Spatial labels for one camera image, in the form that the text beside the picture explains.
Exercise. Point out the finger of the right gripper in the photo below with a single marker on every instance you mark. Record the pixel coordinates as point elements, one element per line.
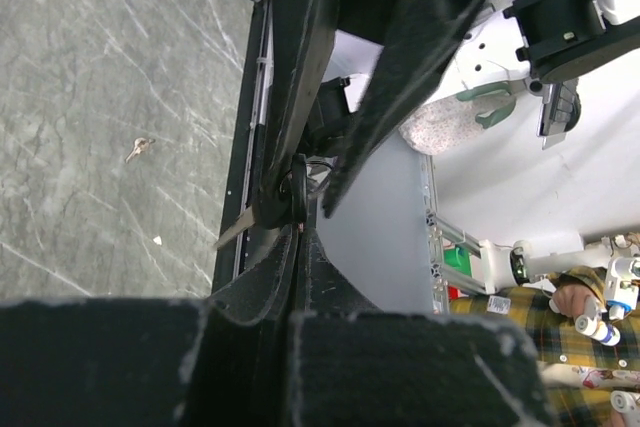
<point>422,38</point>
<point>303,33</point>

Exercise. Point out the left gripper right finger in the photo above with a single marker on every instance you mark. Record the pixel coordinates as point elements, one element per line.
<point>322,291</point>

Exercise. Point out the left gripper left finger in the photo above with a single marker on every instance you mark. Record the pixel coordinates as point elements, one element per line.
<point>262,294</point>

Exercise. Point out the black-headed key bunch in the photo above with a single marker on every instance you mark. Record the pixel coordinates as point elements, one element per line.
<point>289,205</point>

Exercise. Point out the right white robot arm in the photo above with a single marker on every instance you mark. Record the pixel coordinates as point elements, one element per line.
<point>559,39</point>

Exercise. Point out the person in plaid shirt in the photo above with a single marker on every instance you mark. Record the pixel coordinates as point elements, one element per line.
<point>548,319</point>

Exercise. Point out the aluminium rail frame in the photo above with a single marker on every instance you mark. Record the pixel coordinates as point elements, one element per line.
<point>451,250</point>

